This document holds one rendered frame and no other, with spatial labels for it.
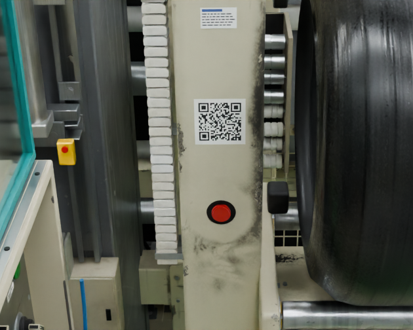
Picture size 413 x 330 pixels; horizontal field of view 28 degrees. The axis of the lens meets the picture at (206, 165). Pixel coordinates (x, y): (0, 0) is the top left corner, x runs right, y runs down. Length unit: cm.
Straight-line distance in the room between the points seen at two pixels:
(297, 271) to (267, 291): 29
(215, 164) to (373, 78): 32
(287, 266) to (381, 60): 66
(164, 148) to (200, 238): 17
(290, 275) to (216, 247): 29
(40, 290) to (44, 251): 7
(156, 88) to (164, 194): 18
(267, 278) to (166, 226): 18
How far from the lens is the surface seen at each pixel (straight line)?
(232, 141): 123
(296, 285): 156
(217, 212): 129
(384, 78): 104
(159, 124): 123
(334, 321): 133
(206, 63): 117
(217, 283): 137
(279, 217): 155
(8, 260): 87
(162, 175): 127
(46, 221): 107
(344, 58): 106
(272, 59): 160
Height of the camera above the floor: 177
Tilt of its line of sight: 30 degrees down
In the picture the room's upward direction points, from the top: 1 degrees counter-clockwise
